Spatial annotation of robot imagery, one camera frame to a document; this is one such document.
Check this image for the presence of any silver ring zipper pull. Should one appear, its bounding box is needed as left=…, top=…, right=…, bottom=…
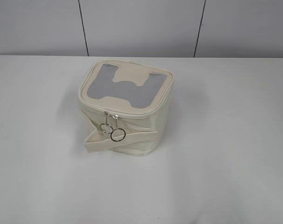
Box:
left=99, top=112, right=114, bottom=134
left=110, top=115, right=126, bottom=142

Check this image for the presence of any cream canvas zipper bag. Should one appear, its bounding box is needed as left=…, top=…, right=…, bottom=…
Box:
left=78, top=59, right=174, bottom=156

